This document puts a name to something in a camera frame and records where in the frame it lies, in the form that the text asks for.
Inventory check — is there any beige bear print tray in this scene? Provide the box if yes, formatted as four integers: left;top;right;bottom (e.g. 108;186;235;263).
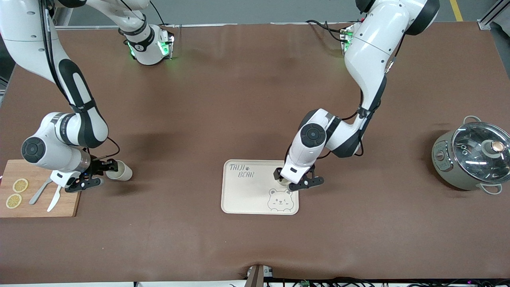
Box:
221;159;299;216

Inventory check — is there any white plastic knife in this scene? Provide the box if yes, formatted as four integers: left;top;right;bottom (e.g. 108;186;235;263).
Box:
47;185;62;212

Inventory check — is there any grey plastic knife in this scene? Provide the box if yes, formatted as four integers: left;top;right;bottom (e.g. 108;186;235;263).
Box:
29;177;54;205

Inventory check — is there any bamboo cutting board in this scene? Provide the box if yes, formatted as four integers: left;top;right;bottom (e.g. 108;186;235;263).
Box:
0;159;82;218

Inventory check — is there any metal base connector plate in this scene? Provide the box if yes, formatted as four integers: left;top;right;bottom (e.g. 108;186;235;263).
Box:
159;34;175;61
341;26;353;54

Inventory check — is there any grey electric cooking pot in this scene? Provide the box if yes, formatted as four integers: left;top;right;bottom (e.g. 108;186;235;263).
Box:
432;116;504;196

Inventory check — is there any glass pot lid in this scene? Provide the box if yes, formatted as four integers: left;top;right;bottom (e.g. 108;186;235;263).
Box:
451;122;510;185

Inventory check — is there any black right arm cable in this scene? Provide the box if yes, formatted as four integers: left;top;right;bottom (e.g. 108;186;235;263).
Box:
82;137;121;161

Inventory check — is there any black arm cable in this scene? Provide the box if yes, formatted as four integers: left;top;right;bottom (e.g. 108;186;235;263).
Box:
319;90;365;158
82;137;121;161

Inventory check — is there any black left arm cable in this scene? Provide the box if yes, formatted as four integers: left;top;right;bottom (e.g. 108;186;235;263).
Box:
319;90;365;158

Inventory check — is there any black cable on table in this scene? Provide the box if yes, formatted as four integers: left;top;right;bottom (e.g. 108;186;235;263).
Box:
305;19;344;43

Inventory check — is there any aluminium frame profile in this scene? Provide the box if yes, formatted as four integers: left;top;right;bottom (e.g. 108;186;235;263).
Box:
477;0;510;30

